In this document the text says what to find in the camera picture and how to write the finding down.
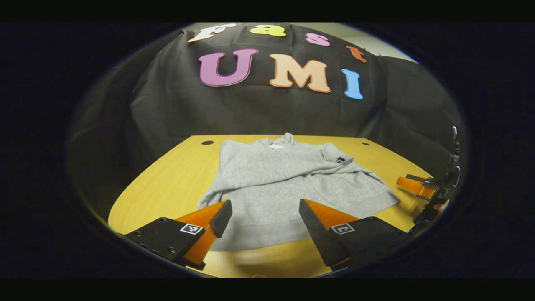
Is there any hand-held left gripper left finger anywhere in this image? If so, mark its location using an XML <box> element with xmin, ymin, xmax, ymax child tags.
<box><xmin>124</xmin><ymin>199</ymin><xmax>233</xmax><ymax>271</ymax></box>

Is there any grey sweatshirt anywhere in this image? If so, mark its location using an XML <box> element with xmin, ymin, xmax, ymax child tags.
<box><xmin>197</xmin><ymin>133</ymin><xmax>401</xmax><ymax>252</ymax></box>

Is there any black backdrop cloth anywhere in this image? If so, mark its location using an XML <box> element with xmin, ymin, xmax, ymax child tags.
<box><xmin>67</xmin><ymin>23</ymin><xmax>464</xmax><ymax>209</ymax></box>

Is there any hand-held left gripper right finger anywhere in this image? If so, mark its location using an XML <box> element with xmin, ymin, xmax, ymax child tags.
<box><xmin>298</xmin><ymin>199</ymin><xmax>415</xmax><ymax>271</ymax></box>

